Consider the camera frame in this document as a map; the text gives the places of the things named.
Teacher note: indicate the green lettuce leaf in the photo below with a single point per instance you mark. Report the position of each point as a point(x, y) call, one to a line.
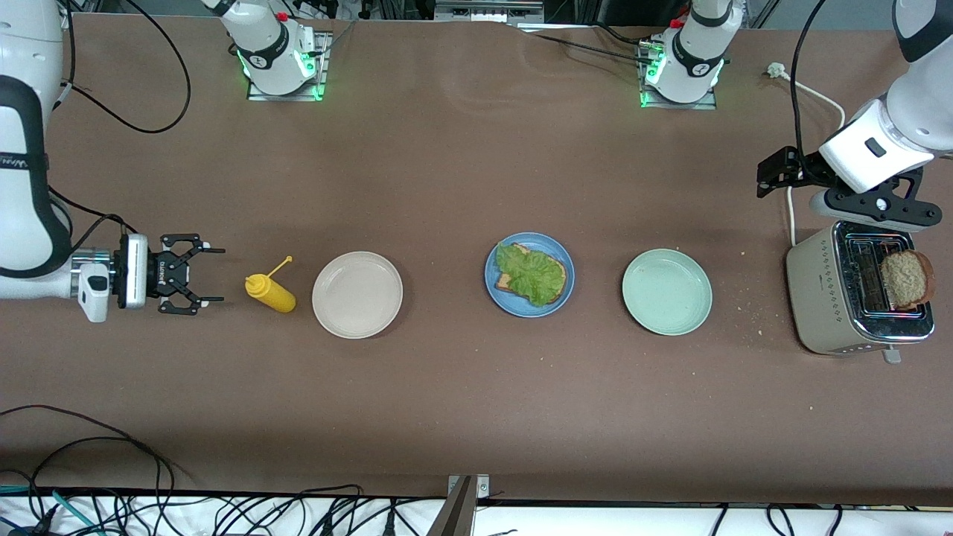
point(532, 275)

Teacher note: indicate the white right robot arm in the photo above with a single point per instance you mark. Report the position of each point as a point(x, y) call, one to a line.
point(22, 186)

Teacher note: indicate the beige round plate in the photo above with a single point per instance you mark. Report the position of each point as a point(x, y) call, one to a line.
point(357, 295)

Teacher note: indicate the rounded brown bread slice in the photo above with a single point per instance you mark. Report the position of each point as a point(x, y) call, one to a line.
point(907, 279)

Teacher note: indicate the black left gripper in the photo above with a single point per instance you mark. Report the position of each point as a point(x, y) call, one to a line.
point(802, 170)

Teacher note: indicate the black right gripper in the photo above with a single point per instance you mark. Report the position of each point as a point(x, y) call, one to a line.
point(158, 273)

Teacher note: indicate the green round plate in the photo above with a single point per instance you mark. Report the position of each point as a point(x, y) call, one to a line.
point(667, 292)

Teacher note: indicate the blue round plate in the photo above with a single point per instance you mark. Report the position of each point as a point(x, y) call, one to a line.
point(521, 310)

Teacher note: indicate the square brown bread slice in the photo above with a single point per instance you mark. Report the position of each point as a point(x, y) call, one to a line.
point(505, 284)

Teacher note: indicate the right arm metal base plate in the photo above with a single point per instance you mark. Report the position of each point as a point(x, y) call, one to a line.
point(287, 97)

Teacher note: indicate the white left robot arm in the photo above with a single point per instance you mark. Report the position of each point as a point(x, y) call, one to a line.
point(696, 52)

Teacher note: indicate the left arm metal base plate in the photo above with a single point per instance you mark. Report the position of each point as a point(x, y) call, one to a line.
point(677, 106)

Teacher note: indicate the yellow mustard squeeze bottle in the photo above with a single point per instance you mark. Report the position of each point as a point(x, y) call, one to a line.
point(272, 294)

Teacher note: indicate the beige chrome toaster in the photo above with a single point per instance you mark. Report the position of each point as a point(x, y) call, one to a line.
point(819, 298)

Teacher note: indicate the metal table edge bracket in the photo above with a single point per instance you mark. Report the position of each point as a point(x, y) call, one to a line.
point(458, 514)

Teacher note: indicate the red package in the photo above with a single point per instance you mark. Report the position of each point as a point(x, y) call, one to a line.
point(659, 7)

